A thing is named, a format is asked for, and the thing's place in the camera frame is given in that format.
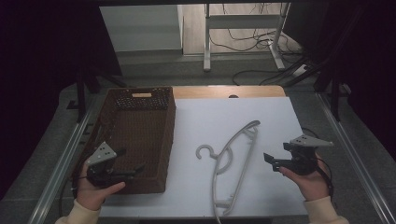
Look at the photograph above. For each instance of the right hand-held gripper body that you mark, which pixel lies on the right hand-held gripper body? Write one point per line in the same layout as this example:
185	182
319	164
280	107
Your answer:
303	155

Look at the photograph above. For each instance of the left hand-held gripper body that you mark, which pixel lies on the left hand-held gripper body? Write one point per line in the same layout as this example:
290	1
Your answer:
101	161

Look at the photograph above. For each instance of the brown woven basket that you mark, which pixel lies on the brown woven basket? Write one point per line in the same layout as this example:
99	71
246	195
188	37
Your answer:
137	140

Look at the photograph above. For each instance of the grey plastic clothes hanger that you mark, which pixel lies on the grey plastic clothes hanger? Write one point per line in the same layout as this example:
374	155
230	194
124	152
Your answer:
232	168

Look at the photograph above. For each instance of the person's right hand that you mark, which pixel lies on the person's right hand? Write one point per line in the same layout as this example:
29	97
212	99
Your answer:
309	183

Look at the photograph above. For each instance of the person's left hand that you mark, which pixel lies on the person's left hand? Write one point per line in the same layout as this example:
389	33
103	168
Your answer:
93	193

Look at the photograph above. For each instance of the white table mat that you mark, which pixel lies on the white table mat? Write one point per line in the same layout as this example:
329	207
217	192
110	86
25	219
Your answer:
218	149

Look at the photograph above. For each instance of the black stand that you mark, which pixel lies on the black stand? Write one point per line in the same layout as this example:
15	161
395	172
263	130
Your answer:
90	84
334	84

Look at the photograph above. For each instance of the white power strip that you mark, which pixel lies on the white power strip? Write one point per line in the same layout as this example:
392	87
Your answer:
299	70

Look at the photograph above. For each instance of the white cabinet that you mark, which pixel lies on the white cabinet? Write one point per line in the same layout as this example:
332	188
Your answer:
141	28

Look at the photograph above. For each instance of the white metal desk frame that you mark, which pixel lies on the white metal desk frame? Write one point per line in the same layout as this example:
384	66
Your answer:
243	34

